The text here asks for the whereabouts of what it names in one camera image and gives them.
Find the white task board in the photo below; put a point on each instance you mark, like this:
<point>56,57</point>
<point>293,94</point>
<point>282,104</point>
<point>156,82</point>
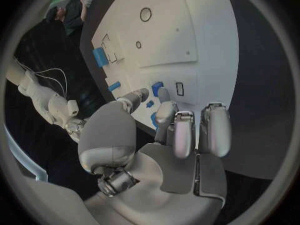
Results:
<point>164,41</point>

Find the blue short cylinder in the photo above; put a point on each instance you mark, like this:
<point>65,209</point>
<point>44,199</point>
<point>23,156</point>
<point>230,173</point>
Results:
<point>114,86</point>

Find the blue part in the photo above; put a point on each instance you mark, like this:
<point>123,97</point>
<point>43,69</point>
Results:
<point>154,121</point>

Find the blue square plug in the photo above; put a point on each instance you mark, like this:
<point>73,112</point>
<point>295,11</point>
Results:
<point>156,88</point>

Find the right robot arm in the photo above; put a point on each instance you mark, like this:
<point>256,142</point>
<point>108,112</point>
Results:
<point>39,91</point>

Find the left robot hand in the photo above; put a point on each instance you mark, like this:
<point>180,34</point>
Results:
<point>150,172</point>

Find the large blue block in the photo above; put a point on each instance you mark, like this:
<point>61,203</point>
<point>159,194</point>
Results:
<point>100,57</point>

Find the small blue peg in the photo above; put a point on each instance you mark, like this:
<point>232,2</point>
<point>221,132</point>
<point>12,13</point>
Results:
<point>150,104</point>

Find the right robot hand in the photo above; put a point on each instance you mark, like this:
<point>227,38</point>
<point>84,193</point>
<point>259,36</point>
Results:
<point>75,127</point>

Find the person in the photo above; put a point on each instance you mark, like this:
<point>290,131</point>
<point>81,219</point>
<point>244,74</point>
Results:
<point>70,13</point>

